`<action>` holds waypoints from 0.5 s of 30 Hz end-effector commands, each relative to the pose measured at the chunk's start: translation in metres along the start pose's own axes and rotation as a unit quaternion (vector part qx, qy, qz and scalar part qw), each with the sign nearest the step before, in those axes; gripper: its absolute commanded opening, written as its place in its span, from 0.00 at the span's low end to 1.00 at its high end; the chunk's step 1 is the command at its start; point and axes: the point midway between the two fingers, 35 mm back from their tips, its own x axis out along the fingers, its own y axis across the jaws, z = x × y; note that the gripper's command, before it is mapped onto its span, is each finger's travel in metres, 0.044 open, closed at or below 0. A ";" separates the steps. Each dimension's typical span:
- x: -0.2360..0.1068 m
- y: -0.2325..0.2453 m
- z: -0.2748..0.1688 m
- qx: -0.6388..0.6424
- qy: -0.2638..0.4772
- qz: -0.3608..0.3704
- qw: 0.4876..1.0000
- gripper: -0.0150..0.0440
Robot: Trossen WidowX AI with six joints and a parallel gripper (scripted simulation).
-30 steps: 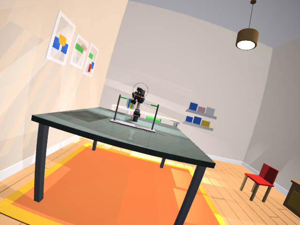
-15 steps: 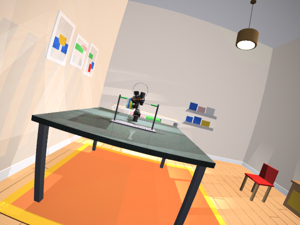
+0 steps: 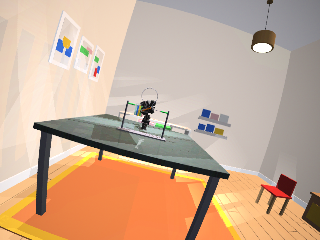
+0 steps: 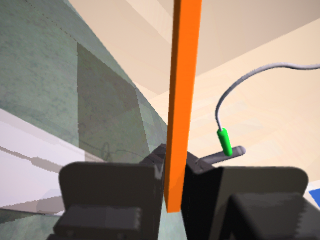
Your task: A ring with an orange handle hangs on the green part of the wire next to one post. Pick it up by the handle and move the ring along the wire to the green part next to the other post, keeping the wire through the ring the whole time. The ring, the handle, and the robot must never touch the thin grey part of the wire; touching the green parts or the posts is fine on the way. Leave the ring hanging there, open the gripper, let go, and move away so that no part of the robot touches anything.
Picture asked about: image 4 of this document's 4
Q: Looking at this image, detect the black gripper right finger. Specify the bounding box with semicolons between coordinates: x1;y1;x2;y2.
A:
180;151;309;240

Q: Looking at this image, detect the orange handle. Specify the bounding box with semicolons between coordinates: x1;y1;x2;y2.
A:
164;0;202;213

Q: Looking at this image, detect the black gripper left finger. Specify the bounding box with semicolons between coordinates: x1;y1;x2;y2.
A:
58;144;166;240

